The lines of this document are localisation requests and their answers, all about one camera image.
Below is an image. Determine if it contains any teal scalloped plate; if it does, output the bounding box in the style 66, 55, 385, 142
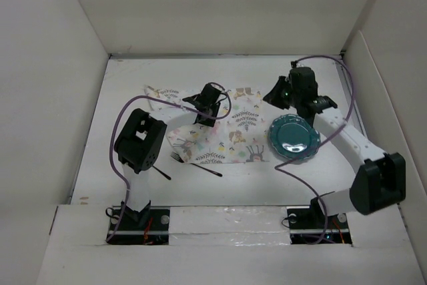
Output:
268, 114, 321, 162

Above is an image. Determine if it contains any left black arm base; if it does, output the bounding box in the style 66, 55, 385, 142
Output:
105, 202, 171, 246

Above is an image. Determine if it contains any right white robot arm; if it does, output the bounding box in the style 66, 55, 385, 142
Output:
263, 60, 406, 228

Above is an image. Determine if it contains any patterned cloth placemat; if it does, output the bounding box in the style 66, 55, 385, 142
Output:
143, 84, 270, 165

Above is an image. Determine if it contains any black spoon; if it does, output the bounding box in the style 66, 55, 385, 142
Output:
152, 166, 171, 181

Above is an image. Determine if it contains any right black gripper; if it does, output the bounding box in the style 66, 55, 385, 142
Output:
262, 75, 300, 109

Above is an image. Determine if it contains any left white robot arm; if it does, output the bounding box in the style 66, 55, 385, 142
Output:
109, 82, 232, 230

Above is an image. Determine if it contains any black fork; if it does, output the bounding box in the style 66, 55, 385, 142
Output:
171, 152, 223, 177

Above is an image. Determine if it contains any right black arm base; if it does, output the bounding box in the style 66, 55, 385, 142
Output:
281, 205, 352, 245

